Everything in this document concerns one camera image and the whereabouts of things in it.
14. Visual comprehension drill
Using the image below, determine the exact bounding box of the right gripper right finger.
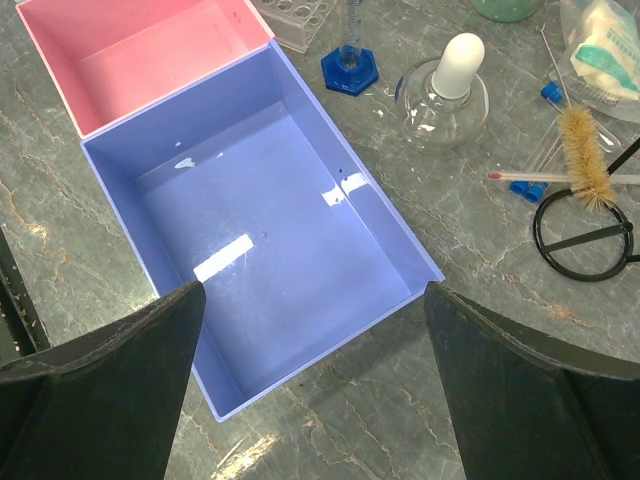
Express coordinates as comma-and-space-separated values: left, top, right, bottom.
424, 283, 639, 479

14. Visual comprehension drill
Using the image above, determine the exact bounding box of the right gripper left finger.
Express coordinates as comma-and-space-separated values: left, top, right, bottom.
1, 281, 206, 479

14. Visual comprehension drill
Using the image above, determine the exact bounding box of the black wire ring stand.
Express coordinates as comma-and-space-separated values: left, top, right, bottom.
532, 134, 640, 282

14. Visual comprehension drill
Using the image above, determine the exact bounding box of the test tube brush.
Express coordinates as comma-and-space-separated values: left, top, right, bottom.
537, 24, 616, 211

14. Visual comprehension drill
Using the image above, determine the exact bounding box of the glass alcohol lamp white cap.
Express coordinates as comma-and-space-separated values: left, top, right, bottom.
394, 33, 489, 153

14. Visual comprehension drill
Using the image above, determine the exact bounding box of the blue base graduated cylinder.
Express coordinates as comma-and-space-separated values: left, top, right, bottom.
321, 0, 379, 97

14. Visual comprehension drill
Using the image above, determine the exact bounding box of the large purple bin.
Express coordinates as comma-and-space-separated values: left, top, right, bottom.
82, 42, 443, 421

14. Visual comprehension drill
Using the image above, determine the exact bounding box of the blue capped test tube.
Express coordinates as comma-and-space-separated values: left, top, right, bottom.
541, 81, 621, 155

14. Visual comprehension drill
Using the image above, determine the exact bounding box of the pink bin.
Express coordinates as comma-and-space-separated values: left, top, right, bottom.
16, 0, 274, 138

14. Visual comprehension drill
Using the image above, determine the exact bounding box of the plastic bag of cotton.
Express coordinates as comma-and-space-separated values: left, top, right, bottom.
558, 1, 639, 123

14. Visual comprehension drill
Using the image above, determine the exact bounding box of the beige green floral mug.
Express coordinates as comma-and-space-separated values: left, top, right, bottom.
470, 0, 545, 23

